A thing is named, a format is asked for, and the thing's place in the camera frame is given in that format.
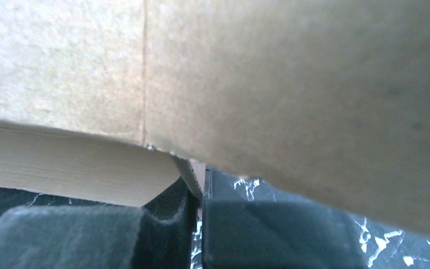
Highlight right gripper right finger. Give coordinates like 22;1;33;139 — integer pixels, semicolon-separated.
202;168;367;268

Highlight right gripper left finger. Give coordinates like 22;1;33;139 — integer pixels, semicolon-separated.
0;179;198;268

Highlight brown cardboard box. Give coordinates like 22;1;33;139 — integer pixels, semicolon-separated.
0;1;430;234

